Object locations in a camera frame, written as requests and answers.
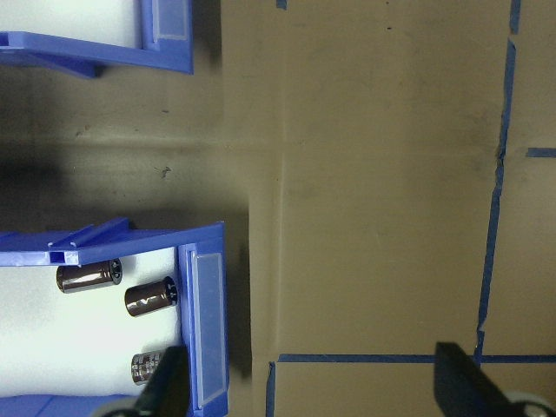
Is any brown cylindrical capacitor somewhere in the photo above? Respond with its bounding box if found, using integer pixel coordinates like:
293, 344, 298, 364
56, 258, 123, 295
130, 347, 169, 387
123, 275, 179, 318

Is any blue bin with push buttons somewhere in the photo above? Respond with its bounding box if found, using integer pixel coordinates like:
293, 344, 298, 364
0, 0, 195, 79

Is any blue bin with capacitors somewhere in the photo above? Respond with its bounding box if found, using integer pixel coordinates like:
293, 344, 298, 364
0, 216, 229, 417

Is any white foam liner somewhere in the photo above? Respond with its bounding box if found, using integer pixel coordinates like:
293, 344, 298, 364
0, 247, 183, 399
0, 0, 145, 48

